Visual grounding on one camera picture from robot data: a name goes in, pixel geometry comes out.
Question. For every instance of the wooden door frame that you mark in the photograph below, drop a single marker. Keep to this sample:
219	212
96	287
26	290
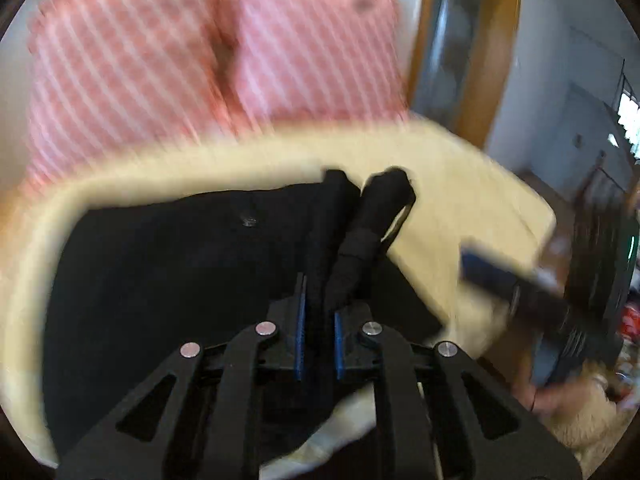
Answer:
467	45

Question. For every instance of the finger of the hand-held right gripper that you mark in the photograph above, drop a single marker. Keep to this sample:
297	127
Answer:
490	272

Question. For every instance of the person's right hand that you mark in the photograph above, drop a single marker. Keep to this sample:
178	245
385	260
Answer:
560	400

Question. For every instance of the black pants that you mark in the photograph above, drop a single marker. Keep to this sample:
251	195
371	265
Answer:
200	280

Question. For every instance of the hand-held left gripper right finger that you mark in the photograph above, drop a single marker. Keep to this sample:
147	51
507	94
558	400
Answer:
339	342

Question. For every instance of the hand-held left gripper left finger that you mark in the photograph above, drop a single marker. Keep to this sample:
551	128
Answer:
300	340

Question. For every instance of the cream blanket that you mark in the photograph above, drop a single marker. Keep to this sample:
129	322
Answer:
450	195

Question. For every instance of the pink striped pillow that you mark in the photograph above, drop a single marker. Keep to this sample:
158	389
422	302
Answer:
120	85
315	45

